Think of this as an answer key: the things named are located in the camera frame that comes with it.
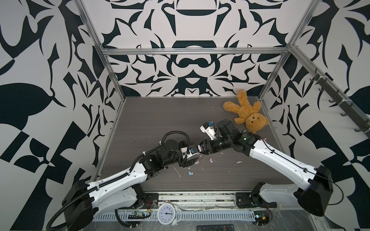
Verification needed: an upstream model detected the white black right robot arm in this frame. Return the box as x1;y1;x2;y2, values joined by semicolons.
200;119;336;217

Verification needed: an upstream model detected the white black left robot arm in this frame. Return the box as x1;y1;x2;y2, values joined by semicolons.
46;131;204;231

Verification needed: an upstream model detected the brown teddy bear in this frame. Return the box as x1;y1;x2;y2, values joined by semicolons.
223;90;269;134

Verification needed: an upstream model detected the white round alarm clock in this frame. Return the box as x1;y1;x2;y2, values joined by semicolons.
157;202;182;226

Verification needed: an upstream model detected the green circuit board left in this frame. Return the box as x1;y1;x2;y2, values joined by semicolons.
128;210;151;219

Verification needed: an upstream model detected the black remote control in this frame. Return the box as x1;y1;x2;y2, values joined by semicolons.
197;224;235;231

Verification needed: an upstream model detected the black electronics box right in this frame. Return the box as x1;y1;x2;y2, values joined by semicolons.
253;210;272;226

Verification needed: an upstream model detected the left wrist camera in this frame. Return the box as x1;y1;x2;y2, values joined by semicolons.
180;145;201;160

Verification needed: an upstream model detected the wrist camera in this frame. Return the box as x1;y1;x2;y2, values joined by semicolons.
180;145;201;160
200;122;221;141

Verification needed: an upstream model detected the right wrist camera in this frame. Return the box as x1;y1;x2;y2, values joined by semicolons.
200;122;221;141

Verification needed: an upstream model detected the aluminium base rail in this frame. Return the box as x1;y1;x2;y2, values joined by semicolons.
144;191;277;211

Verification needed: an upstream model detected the white slotted cable duct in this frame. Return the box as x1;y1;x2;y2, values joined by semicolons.
95;210;256;222

